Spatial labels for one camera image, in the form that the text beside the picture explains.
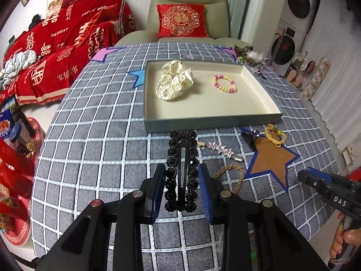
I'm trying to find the grey checked tablecloth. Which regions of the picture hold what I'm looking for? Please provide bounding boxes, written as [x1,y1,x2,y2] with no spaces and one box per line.
[30,42,339,271]

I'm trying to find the silver rhinestone hair clip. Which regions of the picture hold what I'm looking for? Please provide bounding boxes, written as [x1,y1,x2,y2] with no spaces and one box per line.
[207,141,243,163]

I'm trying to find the brown braided rope hair tie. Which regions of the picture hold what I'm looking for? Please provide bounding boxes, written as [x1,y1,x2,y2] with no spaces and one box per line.
[214,164,246,195]

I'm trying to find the pile of assorted jewelry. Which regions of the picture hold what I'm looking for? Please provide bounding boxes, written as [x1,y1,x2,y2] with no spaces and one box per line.
[233,44,273,79]

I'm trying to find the brown star with blue edge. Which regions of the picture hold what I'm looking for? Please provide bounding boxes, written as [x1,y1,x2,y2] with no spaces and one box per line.
[244,135,301,194]

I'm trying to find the red round tray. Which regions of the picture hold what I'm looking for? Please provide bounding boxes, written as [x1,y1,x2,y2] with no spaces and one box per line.
[25,117,46,159]

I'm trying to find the red embroidered cushion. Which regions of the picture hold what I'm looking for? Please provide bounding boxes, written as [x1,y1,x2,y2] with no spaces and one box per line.
[156,4,210,38]

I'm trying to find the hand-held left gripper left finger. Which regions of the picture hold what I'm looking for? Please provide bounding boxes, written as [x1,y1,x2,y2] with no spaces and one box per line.
[37,164,167,271]

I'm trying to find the red packets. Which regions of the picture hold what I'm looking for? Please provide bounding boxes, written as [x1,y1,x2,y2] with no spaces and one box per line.
[0,138,34,198]

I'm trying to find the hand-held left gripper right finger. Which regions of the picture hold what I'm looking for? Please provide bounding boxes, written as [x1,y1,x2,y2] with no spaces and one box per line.
[197,164,329,271]

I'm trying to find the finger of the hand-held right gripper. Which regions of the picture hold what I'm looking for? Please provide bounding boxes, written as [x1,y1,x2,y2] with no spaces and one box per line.
[297,167,335,194]

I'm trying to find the red printed sofa cover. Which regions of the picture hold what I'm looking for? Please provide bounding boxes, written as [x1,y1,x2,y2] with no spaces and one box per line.
[0,0,137,106]

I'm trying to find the floral patterned board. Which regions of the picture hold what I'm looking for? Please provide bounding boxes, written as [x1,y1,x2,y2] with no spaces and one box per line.
[300,58,332,100]

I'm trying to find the pale green curtain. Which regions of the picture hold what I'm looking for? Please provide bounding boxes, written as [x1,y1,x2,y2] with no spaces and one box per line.
[217,0,251,38]

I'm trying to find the black beaded hair clip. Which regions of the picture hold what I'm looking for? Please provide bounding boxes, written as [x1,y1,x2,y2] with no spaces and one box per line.
[164,130,199,213]

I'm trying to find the black claw hair clip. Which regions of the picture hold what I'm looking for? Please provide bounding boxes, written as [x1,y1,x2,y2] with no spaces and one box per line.
[240,130,261,143]

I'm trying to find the pink and yellow beaded bracelet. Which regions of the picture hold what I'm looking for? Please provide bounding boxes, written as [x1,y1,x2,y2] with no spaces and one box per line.
[211,74,237,94]

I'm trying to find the blue lidded jar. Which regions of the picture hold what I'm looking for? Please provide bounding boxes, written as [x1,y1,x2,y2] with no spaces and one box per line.
[7,123,24,150]

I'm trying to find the yellow beaded hair tie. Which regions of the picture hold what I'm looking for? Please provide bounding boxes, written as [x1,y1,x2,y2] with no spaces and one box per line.
[264,124,287,147]

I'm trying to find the grey and white braided cloth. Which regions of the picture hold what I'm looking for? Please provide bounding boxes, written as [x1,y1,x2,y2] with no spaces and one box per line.
[0,50,38,89]

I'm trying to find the grey tray with cream inside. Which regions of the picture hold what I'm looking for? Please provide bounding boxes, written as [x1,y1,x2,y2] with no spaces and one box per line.
[143,59,284,133]

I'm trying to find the silver lamp pole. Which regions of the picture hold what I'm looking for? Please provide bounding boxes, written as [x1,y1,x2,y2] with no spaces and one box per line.
[120,0,133,37]

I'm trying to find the person's right hand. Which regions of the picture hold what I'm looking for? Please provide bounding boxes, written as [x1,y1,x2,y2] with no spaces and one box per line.
[329,213,361,260]

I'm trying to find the dark printed box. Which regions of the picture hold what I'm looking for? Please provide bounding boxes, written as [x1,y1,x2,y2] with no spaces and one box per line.
[0,96,36,139]

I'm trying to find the white curtain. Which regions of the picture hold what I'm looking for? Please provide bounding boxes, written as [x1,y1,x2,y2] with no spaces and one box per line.
[307,0,361,170]

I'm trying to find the pink slippers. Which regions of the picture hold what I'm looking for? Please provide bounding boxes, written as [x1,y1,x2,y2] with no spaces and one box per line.
[286,69,302,86]

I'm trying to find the cream polka dot scrunchie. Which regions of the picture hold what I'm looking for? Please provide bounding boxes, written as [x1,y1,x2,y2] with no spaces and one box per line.
[155,61,195,101]

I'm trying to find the wall outlet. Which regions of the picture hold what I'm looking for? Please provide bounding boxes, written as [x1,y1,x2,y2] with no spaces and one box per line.
[342,145,354,167]

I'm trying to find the beige patterned pillow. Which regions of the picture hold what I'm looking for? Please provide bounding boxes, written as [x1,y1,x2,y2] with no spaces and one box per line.
[46,0,68,17]

